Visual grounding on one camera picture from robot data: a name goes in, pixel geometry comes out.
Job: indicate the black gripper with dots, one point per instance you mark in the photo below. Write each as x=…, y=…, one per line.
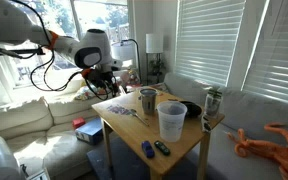
x=100, y=79

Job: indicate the silver metal cup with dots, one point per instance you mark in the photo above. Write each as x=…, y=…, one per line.
x=148, y=98

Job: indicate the clear plastic cup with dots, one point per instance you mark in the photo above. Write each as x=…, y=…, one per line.
x=171, y=115

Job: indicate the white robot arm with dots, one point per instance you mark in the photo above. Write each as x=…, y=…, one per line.
x=92, y=54

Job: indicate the floral cushion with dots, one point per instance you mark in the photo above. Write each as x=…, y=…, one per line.
x=85, y=93

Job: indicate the silver spoon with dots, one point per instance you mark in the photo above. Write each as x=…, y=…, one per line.
x=134, y=113

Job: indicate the red box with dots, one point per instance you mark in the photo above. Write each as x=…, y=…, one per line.
x=78, y=122

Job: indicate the blue box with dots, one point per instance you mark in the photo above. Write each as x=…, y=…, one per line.
x=91, y=132

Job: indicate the blue toy car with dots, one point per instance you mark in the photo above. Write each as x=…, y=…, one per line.
x=147, y=149

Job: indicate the cream sofa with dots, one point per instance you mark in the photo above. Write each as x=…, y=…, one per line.
x=40, y=134

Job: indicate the wooden side table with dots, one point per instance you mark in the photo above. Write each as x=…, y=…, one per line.
x=133, y=132

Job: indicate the green toy car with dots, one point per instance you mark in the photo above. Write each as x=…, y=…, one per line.
x=159, y=145

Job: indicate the dark floor rug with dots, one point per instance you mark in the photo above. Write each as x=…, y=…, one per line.
x=128, y=166

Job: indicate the black bowl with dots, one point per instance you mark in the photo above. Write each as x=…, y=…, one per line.
x=193, y=110

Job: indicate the clear jar with plant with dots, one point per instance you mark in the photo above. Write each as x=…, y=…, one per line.
x=212, y=103

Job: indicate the gray sofa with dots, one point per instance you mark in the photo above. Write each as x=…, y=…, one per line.
x=250, y=112

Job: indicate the orange plush squid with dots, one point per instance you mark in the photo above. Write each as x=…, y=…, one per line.
x=264, y=148

